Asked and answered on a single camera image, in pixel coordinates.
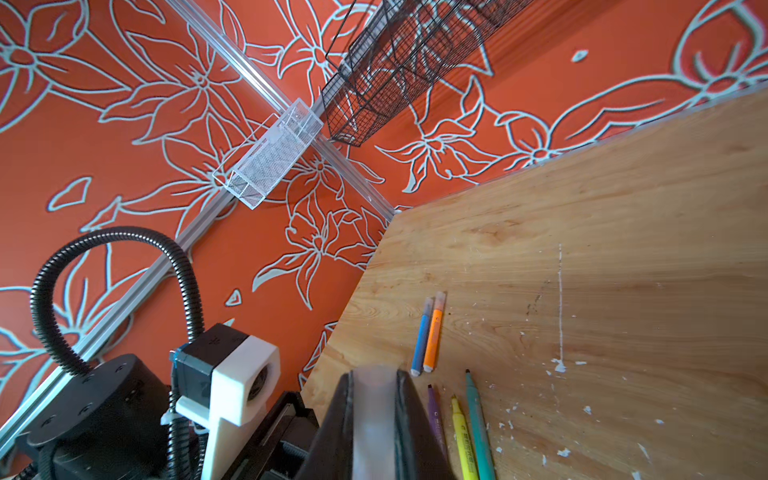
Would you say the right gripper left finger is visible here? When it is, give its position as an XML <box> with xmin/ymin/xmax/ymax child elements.
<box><xmin>296</xmin><ymin>372</ymin><xmax>354</xmax><ymax>480</ymax></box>

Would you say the green highlighter pen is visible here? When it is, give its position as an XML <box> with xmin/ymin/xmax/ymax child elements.
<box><xmin>465</xmin><ymin>369</ymin><xmax>497</xmax><ymax>480</ymax></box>

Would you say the white mesh basket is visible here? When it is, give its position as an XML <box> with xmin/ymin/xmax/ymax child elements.
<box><xmin>212</xmin><ymin>99</ymin><xmax>323</xmax><ymax>210</ymax></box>

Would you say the yellow highlighter pen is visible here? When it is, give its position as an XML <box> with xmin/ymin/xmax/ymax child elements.
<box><xmin>451</xmin><ymin>396</ymin><xmax>479</xmax><ymax>480</ymax></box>

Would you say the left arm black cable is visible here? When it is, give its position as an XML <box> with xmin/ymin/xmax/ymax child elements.
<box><xmin>29</xmin><ymin>226</ymin><xmax>206</xmax><ymax>378</ymax></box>

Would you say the purple highlighter pen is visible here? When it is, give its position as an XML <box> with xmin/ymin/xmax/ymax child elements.
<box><xmin>427</xmin><ymin>384</ymin><xmax>448</xmax><ymax>458</ymax></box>

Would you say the black wire basket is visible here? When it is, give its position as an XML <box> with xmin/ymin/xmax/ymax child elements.
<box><xmin>320</xmin><ymin>1</ymin><xmax>529</xmax><ymax>147</ymax></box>

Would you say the blue highlighter pen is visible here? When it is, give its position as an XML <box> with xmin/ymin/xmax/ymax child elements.
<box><xmin>410</xmin><ymin>297</ymin><xmax>434</xmax><ymax>377</ymax></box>

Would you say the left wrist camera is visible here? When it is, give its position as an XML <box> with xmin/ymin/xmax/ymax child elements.
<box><xmin>161</xmin><ymin>324</ymin><xmax>281</xmax><ymax>479</ymax></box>

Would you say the translucent pen cap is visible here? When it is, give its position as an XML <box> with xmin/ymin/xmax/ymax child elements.
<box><xmin>352</xmin><ymin>365</ymin><xmax>396</xmax><ymax>479</ymax></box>

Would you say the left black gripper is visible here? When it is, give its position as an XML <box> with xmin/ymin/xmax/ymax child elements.
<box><xmin>17</xmin><ymin>354</ymin><xmax>318</xmax><ymax>479</ymax></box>

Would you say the orange highlighter pen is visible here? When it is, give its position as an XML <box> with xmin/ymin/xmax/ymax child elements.
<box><xmin>423</xmin><ymin>291</ymin><xmax>447</xmax><ymax>373</ymax></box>

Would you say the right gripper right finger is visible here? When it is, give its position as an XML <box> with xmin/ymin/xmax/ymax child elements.
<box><xmin>394</xmin><ymin>370</ymin><xmax>455</xmax><ymax>480</ymax></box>

